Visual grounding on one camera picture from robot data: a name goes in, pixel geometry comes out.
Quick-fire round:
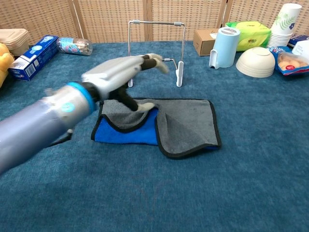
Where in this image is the green tissue pack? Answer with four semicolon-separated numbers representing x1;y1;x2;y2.
225;21;272;52

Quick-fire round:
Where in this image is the beige lunch box stack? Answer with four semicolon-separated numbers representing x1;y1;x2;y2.
0;28;31;57

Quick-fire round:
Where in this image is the teal table carpet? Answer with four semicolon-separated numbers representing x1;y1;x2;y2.
0;41;309;232

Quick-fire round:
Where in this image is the metal rack with white feet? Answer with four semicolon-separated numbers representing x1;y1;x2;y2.
126;19;186;88

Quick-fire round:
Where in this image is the wicker folding screen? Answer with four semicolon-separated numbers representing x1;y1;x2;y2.
0;0;309;46

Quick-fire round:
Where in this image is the stack of paper cups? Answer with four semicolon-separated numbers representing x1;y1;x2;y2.
266;3;303;49

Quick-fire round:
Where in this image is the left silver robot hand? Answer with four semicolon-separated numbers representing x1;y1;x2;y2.
81;53;169;112

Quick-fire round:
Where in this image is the clear bottle with blue label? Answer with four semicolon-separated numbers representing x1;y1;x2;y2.
56;37;93;56

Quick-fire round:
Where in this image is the grey and blue towel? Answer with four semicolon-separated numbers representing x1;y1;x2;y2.
91;97;222;160

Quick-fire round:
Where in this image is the light blue cylindrical cup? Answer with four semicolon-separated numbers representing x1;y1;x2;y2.
209;27;241;70

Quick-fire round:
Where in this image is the cream bowl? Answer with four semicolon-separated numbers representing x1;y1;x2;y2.
235;46;276;78

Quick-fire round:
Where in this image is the brown cardboard box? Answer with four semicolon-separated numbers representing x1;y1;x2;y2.
193;28;220;57

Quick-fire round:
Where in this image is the blue cookie snack bag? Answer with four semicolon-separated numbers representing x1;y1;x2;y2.
268;45;309;76

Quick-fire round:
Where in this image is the yellow plush toy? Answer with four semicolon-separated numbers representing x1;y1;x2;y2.
0;43;15;88

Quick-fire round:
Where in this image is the blue toothpaste box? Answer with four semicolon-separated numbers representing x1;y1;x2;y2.
8;35;60;82

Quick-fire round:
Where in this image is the white stapler box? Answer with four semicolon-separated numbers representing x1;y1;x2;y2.
291;40;309;56

